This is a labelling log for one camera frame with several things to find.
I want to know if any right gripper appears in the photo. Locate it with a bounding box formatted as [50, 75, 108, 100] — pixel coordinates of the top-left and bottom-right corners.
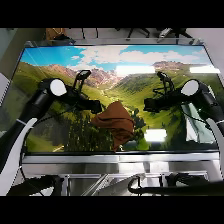
[143, 95, 170, 113]

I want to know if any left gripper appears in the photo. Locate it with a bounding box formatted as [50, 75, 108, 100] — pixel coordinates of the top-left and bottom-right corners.
[71, 93, 104, 115]

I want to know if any brown garment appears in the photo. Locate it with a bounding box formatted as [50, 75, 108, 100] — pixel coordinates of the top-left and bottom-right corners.
[90, 100, 136, 153]

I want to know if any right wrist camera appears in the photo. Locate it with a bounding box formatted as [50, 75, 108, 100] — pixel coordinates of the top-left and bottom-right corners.
[155, 70, 176, 98]

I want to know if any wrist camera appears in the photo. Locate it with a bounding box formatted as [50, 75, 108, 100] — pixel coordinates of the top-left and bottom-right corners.
[155, 70, 176, 98]
[73, 69, 93, 95]

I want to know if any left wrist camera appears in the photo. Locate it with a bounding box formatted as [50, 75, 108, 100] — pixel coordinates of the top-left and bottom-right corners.
[73, 69, 93, 95]

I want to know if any silver frame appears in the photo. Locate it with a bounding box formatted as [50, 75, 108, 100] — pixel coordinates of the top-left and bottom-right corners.
[19, 150, 224, 197]

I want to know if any black cable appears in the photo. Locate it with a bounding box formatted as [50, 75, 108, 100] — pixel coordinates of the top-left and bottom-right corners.
[127, 175, 224, 197]

